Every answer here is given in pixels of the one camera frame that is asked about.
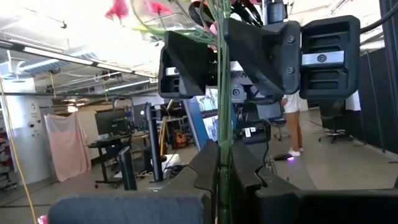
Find black monitor on desk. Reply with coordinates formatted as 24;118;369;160
94;108;129;137

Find white pillar with devices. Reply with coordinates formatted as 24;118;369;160
0;77;52;185

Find black office chair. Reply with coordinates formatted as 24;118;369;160
317;98;354;144

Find black partition curtain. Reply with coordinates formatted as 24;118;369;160
360;0;398;155

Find person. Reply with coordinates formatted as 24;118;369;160
279;90;304;157

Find black stool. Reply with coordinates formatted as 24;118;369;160
269;118;289;141

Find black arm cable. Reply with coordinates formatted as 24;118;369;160
359;1;398;34

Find black flat panel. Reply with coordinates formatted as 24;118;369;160
117;145;138;191

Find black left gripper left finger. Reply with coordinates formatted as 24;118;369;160
48;139;220;224

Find orange tool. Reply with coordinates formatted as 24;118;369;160
172;129;189;147

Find black device with purple light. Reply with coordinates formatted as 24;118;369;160
273;152;296;162

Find tilted computer monitor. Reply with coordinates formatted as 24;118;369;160
182;86;220;152

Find black monitor stand pole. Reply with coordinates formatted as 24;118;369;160
143;101;165;184

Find overhead bar with light strips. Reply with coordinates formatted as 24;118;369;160
0;39;159;79

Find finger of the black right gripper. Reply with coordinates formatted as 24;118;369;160
223;14;361;101
157;30;220;100

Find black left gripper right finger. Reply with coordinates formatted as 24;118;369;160
231;140;398;224

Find black desk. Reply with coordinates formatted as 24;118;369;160
88;133;150;189

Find pink hanging cloth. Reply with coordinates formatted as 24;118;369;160
44;112;92;183

